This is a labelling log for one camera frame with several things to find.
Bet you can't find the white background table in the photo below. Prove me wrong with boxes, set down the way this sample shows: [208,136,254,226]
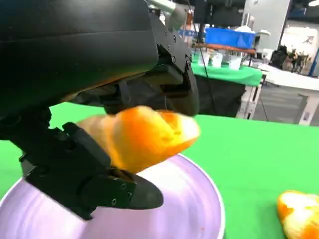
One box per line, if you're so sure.
[259,63,319,126]

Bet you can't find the white table frame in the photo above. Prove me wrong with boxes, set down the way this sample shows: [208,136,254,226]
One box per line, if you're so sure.
[235,83,264,120]

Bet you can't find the grey metal pipe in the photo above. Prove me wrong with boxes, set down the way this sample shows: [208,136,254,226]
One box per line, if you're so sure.
[149,0,189,31]

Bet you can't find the blue plastic bin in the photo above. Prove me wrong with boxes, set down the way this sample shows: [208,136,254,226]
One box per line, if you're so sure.
[205,26,257,49]

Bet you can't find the green cloth on background table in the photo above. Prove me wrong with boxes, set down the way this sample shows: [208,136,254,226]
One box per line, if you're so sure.
[191,61,264,87]

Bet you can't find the orange white toy bread roll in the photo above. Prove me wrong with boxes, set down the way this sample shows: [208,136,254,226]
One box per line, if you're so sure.
[76,106,201,175]
[276,190,319,239]

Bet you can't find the black cable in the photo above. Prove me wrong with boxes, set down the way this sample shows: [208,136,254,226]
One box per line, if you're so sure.
[187,0,217,110]

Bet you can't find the lilac plate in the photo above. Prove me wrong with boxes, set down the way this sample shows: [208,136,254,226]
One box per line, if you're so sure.
[0,153,226,239]

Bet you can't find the white pillar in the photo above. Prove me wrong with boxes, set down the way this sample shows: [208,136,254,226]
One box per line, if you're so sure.
[242,0,292,53]

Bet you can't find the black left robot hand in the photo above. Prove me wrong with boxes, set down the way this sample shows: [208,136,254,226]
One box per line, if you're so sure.
[0,0,200,221]

